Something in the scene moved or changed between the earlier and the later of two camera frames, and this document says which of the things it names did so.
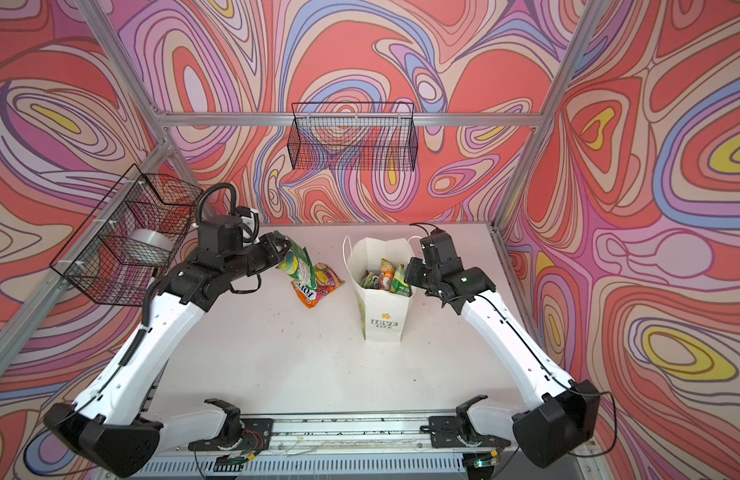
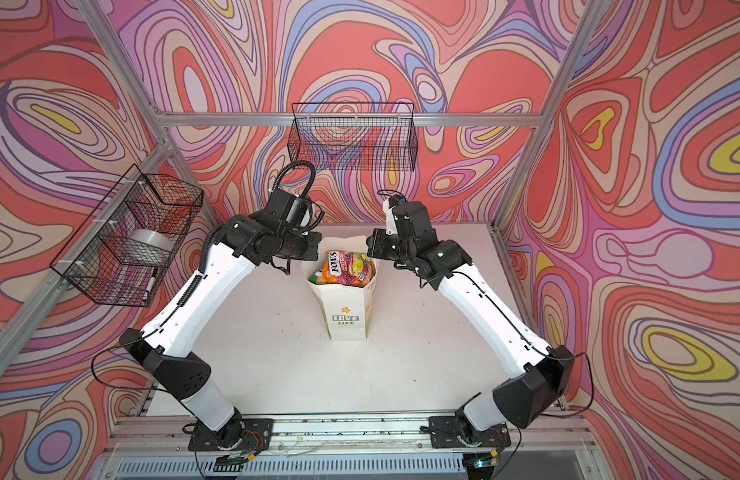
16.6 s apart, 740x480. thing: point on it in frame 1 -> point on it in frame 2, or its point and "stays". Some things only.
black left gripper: x=266 y=243 -> x=314 y=239
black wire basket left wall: x=133 y=237 stays
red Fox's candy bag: x=325 y=281 -> x=345 y=268
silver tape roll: x=154 y=239 stays
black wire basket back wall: x=358 y=136 stays
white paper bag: x=378 y=270 -> x=346 y=308
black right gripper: x=411 y=277 -> x=376 y=246
